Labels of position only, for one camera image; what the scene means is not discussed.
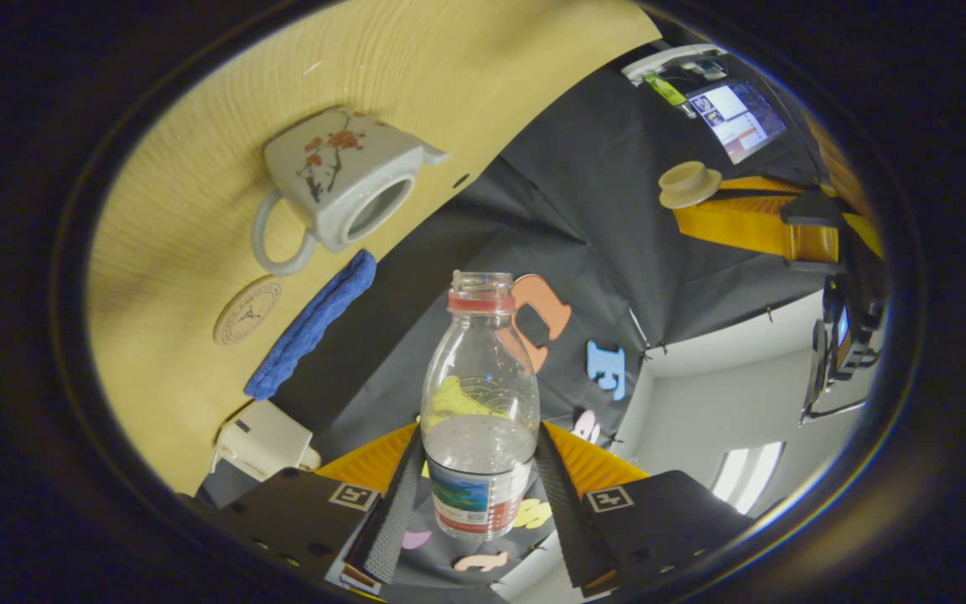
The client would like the round printed coaster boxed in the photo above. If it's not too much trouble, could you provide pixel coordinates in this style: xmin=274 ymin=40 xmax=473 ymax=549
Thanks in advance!
xmin=213 ymin=277 xmax=283 ymax=347

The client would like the blue towel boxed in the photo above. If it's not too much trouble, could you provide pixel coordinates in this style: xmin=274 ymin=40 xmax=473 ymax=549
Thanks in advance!
xmin=244 ymin=249 xmax=377 ymax=401

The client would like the clear plastic water bottle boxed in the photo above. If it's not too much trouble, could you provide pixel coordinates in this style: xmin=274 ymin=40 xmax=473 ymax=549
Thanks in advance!
xmin=420 ymin=270 xmax=541 ymax=540

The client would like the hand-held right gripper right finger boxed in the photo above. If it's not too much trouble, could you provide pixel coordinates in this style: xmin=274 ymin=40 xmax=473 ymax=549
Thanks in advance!
xmin=533 ymin=422 xmax=752 ymax=598

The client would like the white toaster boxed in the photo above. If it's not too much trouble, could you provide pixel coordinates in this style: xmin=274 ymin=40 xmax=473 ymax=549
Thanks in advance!
xmin=210 ymin=400 xmax=322 ymax=483

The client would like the ceiling light panel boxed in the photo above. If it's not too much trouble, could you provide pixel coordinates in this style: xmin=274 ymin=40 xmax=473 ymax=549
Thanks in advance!
xmin=711 ymin=442 xmax=784 ymax=514

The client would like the white device with green label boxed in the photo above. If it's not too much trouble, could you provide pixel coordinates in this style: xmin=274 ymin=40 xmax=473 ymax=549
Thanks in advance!
xmin=621 ymin=44 xmax=729 ymax=107

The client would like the white ceramic teacup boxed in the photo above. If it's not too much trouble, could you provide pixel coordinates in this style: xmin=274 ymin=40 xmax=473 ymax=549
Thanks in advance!
xmin=251 ymin=109 xmax=449 ymax=278

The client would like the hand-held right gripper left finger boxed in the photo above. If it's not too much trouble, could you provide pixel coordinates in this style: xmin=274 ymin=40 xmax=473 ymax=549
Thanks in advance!
xmin=198 ymin=422 xmax=425 ymax=588

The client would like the computer monitor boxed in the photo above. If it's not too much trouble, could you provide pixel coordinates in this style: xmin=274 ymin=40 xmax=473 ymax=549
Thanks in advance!
xmin=686 ymin=80 xmax=787 ymax=165

